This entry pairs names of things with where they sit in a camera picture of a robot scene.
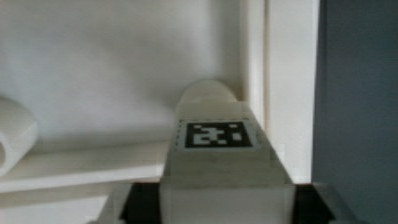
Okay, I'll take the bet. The white leg with tag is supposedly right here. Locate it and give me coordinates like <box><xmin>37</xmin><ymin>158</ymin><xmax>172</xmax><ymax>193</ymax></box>
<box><xmin>159</xmin><ymin>80</ymin><xmax>294</xmax><ymax>224</ymax></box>

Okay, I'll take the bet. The white square tabletop part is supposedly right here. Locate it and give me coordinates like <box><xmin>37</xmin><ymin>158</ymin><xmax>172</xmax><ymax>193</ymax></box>
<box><xmin>0</xmin><ymin>0</ymin><xmax>264</xmax><ymax>224</ymax></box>

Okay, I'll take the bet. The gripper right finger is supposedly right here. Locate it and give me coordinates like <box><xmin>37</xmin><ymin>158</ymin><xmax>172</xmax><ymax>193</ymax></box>
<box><xmin>312</xmin><ymin>183</ymin><xmax>358</xmax><ymax>224</ymax></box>

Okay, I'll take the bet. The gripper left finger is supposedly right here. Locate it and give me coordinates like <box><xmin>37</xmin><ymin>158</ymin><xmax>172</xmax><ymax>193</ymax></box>
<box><xmin>86</xmin><ymin>183</ymin><xmax>133</xmax><ymax>224</ymax></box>

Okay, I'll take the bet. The white U-shaped fence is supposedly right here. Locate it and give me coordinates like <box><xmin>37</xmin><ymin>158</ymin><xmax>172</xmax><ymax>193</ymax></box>
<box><xmin>264</xmin><ymin>0</ymin><xmax>319</xmax><ymax>183</ymax></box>

